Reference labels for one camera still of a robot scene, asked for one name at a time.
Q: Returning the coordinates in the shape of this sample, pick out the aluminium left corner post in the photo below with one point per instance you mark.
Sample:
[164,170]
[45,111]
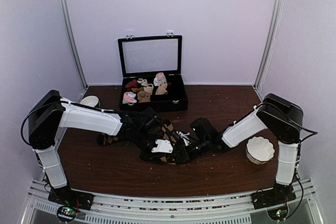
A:
[72,42]

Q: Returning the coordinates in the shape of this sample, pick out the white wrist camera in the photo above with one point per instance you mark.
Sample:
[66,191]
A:
[185,137]
[162,146]

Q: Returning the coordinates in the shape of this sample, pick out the white bowl left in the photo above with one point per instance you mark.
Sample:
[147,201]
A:
[91,100]

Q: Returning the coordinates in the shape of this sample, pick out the white scalloped bowl right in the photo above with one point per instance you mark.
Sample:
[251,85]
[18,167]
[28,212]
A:
[259,150]

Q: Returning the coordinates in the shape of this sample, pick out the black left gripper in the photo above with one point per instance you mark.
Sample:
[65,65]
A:
[149,157]

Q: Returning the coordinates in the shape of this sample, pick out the tan rolled sock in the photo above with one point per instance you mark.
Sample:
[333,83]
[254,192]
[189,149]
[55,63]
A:
[143,96]

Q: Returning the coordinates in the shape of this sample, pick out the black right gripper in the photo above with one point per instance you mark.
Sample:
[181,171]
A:
[188,156]

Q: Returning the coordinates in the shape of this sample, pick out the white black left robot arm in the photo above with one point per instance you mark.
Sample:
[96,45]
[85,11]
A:
[53,112]

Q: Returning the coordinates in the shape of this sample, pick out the cream rolled sock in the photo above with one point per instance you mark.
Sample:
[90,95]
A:
[145,86]

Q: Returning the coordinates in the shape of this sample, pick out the beige rolled sock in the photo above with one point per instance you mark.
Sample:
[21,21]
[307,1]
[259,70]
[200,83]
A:
[162,89]

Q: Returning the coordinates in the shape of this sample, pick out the aluminium right corner post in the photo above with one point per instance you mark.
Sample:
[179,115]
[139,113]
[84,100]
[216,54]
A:
[269,45]

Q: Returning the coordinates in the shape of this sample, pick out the pink teal white rolled sock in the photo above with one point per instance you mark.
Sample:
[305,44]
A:
[159,79]

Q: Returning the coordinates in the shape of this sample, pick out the dark red rolled sock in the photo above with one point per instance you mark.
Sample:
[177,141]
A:
[131,85]

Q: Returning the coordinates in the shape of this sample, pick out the black box with glass lid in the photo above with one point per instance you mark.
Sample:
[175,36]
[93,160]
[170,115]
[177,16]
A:
[144,57]

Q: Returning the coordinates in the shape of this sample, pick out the brown tan argyle sock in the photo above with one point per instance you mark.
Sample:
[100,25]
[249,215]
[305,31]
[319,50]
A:
[179,154]
[105,139]

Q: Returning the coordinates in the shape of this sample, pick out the aluminium front rail frame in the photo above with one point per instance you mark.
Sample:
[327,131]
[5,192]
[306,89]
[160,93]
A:
[107,208]

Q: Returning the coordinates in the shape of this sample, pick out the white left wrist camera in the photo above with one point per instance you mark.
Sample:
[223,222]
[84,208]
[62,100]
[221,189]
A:
[162,146]

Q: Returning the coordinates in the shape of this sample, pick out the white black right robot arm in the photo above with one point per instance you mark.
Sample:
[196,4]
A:
[275,114]

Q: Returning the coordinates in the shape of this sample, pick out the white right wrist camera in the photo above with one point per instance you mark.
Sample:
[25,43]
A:
[185,137]

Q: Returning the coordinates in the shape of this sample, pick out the aluminium corner post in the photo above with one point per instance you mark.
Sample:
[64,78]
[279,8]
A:
[72,42]
[269,45]

